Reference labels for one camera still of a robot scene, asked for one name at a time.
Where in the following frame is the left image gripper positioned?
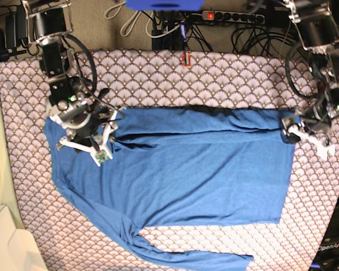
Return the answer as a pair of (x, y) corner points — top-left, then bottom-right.
(46, 96), (124, 167)

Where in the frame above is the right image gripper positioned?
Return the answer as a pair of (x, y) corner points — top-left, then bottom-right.
(281, 109), (336, 159)

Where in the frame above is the blue long-sleeve T-shirt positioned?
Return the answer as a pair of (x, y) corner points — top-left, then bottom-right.
(44, 108), (294, 270)

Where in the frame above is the fan-patterned tablecloth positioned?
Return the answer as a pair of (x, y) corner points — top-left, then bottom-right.
(0, 50), (339, 270)

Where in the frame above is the orange black table clamp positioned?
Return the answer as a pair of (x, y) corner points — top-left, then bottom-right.
(181, 52), (192, 68)

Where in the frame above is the black power adapter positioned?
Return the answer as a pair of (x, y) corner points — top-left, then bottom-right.
(5, 5), (28, 49)

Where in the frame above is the white power strip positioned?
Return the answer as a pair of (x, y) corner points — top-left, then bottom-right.
(199, 10), (266, 25)

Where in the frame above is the blue box overhead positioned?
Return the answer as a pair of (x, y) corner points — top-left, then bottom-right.
(126, 0), (204, 11)

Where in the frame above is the white plastic bin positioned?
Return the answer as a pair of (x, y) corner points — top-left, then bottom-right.
(0, 205), (47, 270)

